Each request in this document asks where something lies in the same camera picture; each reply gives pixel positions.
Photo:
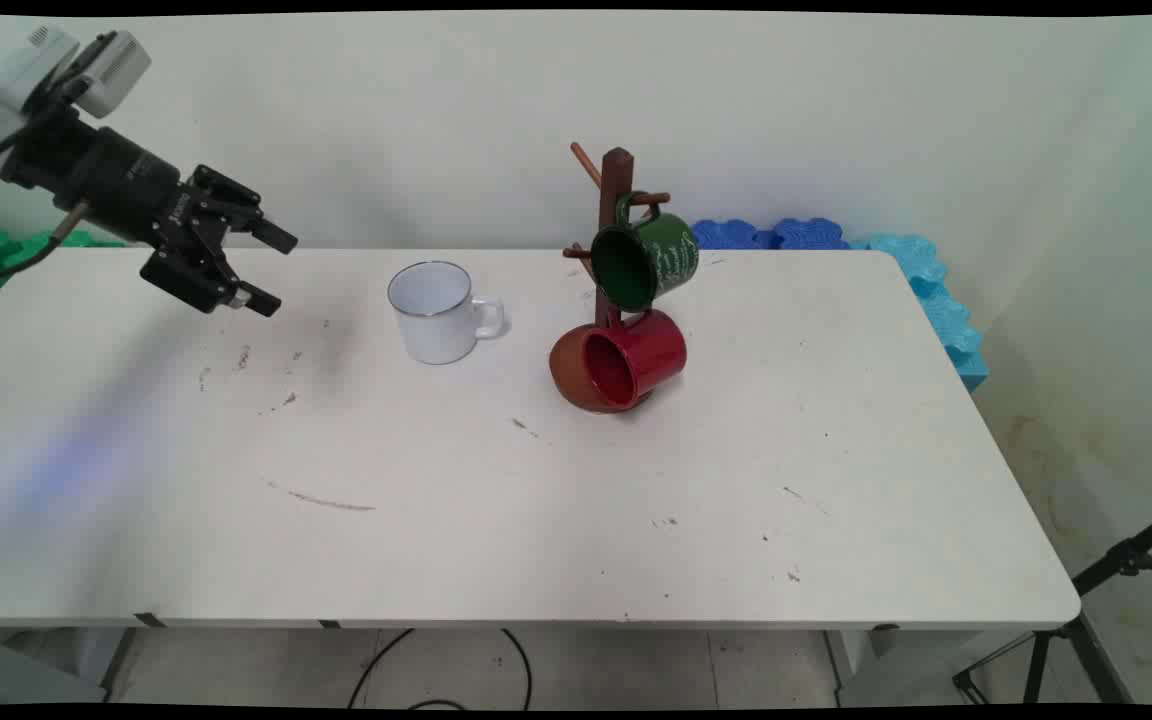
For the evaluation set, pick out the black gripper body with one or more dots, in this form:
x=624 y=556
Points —
x=116 y=180

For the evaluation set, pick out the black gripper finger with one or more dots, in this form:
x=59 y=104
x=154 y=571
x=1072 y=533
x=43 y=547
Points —
x=198 y=282
x=241 y=208

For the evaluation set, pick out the green enamel mug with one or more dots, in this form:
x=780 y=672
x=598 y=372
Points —
x=651 y=262

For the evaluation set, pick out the green foam mat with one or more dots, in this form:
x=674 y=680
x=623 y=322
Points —
x=6 y=250

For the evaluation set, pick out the white enamel mug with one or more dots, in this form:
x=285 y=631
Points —
x=433 y=318

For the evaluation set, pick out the brown wooden mug tree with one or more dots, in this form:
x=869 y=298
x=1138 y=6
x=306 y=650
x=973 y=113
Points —
x=616 y=180

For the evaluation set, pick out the grey table leg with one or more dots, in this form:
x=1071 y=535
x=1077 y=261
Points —
x=46 y=665
x=896 y=665

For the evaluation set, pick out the red enamel mug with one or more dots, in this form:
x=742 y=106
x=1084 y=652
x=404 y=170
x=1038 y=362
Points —
x=641 y=358

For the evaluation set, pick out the dark blue foam mat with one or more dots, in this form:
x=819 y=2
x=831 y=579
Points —
x=728 y=235
x=811 y=233

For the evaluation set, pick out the light blue foam mat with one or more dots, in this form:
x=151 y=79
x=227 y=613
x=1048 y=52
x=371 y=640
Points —
x=946 y=310

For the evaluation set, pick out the black tripod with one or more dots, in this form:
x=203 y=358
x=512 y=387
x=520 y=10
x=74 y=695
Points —
x=1086 y=620

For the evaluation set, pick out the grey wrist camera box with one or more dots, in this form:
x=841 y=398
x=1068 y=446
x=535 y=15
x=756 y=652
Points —
x=118 y=62

